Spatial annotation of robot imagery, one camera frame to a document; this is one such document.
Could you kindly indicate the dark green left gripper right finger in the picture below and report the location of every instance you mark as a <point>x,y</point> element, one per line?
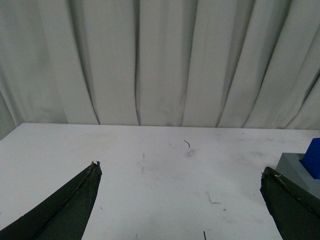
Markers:
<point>295,211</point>

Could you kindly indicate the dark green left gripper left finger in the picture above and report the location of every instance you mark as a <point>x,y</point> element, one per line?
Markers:
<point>64,215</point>

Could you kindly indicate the blue block part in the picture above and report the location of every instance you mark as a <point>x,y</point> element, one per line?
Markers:
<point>311,159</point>

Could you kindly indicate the gray cube base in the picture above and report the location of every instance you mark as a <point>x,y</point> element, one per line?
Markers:
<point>290,166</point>

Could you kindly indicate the white pleated curtain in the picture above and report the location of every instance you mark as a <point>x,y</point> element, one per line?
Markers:
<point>175,63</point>

